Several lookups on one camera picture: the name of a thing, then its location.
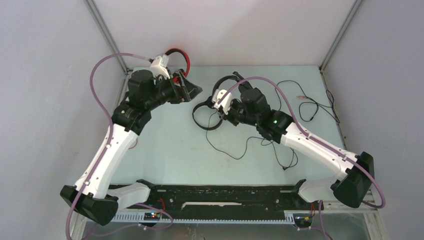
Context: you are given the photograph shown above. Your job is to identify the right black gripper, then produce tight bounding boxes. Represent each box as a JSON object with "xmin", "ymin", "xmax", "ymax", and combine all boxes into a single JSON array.
[{"xmin": 217, "ymin": 98, "xmax": 259, "ymax": 128}]

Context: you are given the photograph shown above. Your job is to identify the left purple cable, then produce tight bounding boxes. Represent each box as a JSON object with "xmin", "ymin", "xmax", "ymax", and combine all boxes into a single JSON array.
[{"xmin": 65, "ymin": 52, "xmax": 157, "ymax": 240}]

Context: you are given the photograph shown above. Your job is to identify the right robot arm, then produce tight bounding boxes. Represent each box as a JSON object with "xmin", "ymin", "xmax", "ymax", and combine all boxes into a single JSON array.
[{"xmin": 212, "ymin": 88, "xmax": 374, "ymax": 209}]

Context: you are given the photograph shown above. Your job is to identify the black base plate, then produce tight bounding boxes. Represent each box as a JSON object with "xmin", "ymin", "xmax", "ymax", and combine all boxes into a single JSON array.
[{"xmin": 109, "ymin": 184, "xmax": 326, "ymax": 222}]

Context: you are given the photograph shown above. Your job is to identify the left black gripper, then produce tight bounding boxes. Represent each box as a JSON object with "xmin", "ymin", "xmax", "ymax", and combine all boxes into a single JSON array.
[{"xmin": 145, "ymin": 70, "xmax": 202, "ymax": 111}]

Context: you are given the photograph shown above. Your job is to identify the small headphones black cable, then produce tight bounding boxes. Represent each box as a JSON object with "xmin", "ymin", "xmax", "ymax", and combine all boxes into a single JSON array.
[{"xmin": 205, "ymin": 110, "xmax": 299, "ymax": 171}]

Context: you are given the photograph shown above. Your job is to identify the red headphones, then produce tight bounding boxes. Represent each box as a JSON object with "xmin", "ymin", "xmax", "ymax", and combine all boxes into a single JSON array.
[{"xmin": 164, "ymin": 48, "xmax": 191, "ymax": 84}]

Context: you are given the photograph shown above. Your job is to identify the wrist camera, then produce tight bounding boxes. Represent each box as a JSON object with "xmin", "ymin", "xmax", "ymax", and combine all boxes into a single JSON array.
[
  {"xmin": 150, "ymin": 54, "xmax": 171, "ymax": 79},
  {"xmin": 212, "ymin": 89, "xmax": 234, "ymax": 115}
]

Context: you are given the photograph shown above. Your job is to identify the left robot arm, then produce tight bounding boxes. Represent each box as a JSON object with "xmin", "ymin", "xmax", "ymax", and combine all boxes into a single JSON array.
[{"xmin": 60, "ymin": 69, "xmax": 203, "ymax": 226}]

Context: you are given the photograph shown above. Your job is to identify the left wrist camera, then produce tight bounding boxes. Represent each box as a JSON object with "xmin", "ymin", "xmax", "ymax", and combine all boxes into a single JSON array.
[{"xmin": 150, "ymin": 54, "xmax": 171, "ymax": 79}]

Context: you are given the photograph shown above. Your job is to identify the aluminium frame rail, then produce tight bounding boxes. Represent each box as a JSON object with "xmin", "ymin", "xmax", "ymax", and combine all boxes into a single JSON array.
[{"xmin": 76, "ymin": 188, "xmax": 379, "ymax": 226}]

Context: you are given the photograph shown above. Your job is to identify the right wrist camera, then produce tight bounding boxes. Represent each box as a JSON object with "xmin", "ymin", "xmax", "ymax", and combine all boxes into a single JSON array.
[{"xmin": 212, "ymin": 89, "xmax": 234, "ymax": 115}]

